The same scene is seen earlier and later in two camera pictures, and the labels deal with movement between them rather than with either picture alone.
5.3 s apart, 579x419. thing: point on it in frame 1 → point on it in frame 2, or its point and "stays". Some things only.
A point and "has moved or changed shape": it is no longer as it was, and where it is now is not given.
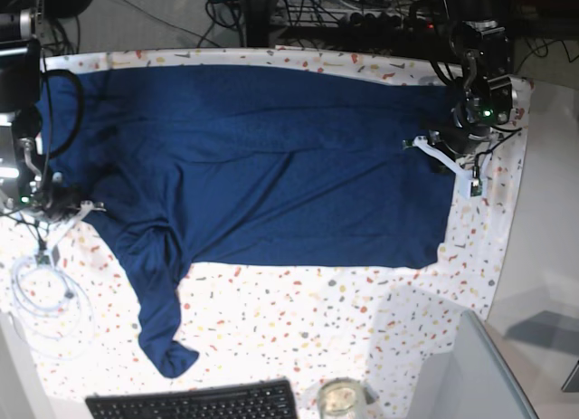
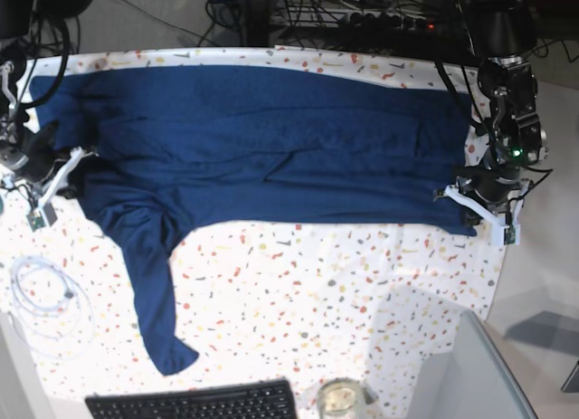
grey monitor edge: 470,382 stays
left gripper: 58,200 → 40,157
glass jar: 340,398 stays
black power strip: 355,17 stays
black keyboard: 256,400 stays
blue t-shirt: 228,164 has moved or changed shape
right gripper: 466,129 → 489,186
